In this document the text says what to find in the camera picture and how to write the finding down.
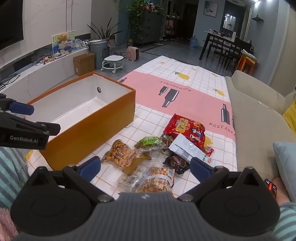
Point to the small toy clutter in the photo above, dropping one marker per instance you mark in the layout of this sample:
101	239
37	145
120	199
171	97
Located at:
67	47

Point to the clear cracker packet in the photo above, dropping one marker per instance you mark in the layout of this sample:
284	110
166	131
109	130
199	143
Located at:
157	177

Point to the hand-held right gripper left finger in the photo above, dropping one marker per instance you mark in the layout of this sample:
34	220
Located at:
91	166

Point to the white marble TV console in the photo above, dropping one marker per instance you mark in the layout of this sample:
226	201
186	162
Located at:
46	69

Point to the hanging green plant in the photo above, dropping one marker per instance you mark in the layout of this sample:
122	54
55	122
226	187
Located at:
136	11

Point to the dark date snack packet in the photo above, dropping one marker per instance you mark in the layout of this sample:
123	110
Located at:
178	163

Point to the framed wall picture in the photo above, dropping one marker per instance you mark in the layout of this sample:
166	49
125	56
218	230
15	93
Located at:
211	8

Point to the dark wall shelf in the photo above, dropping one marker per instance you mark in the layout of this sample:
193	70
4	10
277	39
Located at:
257	19

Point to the shoe rack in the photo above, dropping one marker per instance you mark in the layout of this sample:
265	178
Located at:
172	25

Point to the cardboard box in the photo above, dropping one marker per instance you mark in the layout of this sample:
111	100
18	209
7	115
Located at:
83	64

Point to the person's left forearm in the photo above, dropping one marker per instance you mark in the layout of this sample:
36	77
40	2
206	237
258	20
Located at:
11	171

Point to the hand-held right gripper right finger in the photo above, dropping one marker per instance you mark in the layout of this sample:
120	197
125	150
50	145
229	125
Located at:
200	168

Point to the grey trash bin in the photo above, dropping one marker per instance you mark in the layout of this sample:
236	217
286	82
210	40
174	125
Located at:
97	53

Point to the beige sofa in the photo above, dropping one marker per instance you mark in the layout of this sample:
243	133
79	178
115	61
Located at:
254	120

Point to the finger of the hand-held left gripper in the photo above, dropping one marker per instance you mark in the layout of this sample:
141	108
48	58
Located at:
22	108
49	128

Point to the dark dining chair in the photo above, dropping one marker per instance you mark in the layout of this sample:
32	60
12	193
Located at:
238	49

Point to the black television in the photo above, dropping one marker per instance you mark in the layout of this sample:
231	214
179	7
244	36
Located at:
9	20

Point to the dark dining table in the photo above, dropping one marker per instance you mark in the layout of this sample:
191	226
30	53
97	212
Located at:
219	37

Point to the peanut snack packet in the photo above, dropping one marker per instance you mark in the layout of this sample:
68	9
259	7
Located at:
120	153

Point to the green biscuit packet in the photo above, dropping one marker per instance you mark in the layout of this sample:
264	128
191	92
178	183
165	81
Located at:
150	141

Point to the pink fluffy cloth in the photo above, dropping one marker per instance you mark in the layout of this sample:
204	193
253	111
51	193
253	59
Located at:
7	224

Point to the round pendant lamp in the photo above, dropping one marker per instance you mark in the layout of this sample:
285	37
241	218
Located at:
238	2

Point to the light blue pillow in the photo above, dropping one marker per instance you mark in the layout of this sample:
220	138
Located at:
286	166

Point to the grey dresser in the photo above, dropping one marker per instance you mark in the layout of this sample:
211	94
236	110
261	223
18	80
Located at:
150	27

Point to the orange stool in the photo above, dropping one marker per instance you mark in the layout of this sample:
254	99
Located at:
247	62

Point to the red snack bag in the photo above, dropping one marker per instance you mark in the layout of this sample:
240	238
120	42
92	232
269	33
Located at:
185	127

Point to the silver white snack pouch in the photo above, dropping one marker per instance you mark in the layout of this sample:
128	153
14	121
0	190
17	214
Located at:
185	146

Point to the red black small device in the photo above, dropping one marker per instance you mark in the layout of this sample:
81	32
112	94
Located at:
270	187

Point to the pink heater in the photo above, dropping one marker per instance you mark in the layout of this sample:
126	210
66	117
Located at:
133	53

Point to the blue water bottle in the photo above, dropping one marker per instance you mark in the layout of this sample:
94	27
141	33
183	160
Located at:
193	42

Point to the yellow pillow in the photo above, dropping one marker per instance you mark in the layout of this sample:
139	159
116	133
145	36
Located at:
291	115

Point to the teddy bear picture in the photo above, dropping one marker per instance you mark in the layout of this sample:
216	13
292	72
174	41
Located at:
62	37

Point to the orange storage box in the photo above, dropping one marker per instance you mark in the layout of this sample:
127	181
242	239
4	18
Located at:
92	134

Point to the long-leaved potted plant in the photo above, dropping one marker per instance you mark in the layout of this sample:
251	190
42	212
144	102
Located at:
101	32

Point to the white rolling stool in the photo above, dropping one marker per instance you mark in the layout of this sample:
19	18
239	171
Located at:
112	59

